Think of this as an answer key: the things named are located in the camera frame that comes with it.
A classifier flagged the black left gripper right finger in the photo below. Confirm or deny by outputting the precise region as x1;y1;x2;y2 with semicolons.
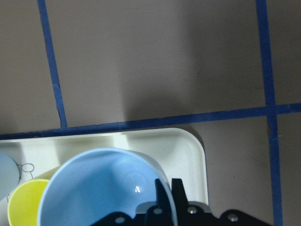
172;178;269;226

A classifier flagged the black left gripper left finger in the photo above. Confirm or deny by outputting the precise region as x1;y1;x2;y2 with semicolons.
94;179;174;226

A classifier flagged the light blue plastic cup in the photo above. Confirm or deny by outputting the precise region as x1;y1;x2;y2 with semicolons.
37;148;178;226

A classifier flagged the yellow plastic cup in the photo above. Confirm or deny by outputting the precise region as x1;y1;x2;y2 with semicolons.
7;166;59;226

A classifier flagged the blue plastic cup on tray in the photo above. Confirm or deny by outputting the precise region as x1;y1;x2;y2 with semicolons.
0;153;20;201

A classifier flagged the cream plastic tray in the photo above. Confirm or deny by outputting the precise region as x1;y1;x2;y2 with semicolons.
0;128;209;204

